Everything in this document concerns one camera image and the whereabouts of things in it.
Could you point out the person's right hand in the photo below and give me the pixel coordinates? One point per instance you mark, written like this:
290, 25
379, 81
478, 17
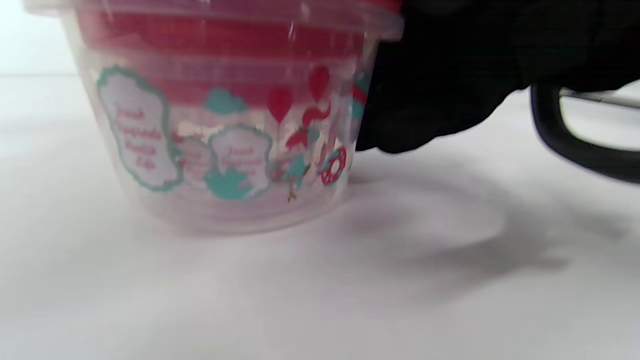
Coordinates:
475, 65

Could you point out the large red container lid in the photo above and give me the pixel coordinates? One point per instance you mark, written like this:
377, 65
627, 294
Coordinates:
387, 5

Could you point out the medium clear food storage container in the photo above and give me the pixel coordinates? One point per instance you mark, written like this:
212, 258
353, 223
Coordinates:
200, 70

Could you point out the large clear food storage container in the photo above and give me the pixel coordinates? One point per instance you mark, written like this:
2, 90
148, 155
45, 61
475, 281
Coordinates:
140, 145

